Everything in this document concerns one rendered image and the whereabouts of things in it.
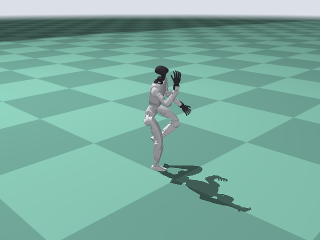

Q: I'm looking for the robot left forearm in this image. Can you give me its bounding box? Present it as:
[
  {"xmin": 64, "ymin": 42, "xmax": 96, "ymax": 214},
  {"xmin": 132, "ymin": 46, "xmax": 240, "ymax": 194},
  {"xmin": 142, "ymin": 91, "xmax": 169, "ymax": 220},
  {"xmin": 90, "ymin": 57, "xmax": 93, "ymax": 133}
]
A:
[{"xmin": 173, "ymin": 98, "xmax": 182, "ymax": 107}]

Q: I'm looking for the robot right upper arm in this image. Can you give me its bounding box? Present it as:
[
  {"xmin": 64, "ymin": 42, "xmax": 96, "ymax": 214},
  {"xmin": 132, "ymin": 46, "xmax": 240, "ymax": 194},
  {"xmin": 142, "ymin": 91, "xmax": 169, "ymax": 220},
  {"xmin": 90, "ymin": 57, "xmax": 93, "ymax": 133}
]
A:
[{"xmin": 151, "ymin": 86, "xmax": 172, "ymax": 107}]

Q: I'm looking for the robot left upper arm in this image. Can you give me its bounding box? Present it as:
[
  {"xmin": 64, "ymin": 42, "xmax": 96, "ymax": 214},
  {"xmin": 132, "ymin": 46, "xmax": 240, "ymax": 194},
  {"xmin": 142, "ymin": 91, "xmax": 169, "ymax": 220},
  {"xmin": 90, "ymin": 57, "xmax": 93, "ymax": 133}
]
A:
[{"xmin": 164, "ymin": 77, "xmax": 172, "ymax": 97}]

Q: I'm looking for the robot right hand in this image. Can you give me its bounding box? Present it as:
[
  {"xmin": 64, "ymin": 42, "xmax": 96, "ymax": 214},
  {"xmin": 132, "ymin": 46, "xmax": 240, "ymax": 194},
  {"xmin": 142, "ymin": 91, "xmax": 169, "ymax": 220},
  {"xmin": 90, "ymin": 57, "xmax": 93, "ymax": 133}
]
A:
[{"xmin": 170, "ymin": 70, "xmax": 181, "ymax": 90}]

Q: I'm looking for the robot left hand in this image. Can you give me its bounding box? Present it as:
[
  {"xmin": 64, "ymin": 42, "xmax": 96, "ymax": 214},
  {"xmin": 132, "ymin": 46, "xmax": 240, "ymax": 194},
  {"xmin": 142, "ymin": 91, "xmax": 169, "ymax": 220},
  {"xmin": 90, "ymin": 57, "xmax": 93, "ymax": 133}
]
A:
[{"xmin": 179, "ymin": 101, "xmax": 191, "ymax": 116}]

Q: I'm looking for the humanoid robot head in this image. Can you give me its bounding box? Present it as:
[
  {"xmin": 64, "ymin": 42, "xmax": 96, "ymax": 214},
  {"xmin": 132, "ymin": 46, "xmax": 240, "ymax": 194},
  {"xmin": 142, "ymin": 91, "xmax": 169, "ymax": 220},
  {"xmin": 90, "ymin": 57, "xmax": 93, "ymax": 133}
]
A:
[{"xmin": 153, "ymin": 65, "xmax": 169, "ymax": 85}]

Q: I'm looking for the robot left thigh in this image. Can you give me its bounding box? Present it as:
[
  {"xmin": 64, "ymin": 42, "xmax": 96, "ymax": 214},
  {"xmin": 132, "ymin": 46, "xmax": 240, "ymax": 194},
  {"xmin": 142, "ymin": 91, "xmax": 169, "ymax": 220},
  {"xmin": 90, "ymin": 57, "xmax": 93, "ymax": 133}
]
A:
[{"xmin": 156, "ymin": 105, "xmax": 180, "ymax": 127}]

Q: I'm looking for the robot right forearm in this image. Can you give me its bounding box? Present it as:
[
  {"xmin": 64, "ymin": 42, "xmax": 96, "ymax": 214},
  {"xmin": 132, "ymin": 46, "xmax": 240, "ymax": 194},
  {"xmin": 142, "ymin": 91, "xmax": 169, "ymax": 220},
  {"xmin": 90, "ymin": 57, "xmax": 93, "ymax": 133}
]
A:
[{"xmin": 164, "ymin": 86, "xmax": 179, "ymax": 106}]

